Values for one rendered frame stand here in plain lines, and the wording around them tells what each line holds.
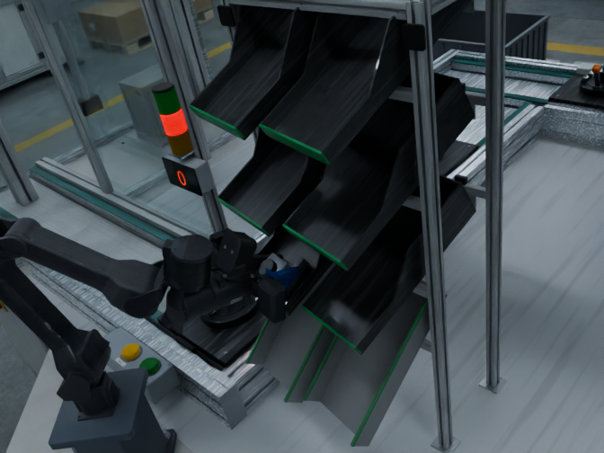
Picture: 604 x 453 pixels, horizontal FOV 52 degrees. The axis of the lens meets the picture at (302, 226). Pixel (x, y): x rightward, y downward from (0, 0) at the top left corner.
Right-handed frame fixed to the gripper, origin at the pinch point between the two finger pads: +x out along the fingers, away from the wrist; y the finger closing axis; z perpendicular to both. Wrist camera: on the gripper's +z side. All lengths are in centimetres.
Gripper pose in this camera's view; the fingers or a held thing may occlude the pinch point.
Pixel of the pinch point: (273, 269)
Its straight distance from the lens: 98.9
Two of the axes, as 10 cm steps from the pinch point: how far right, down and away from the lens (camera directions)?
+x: 8.0, -2.6, 5.4
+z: 0.1, -8.9, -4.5
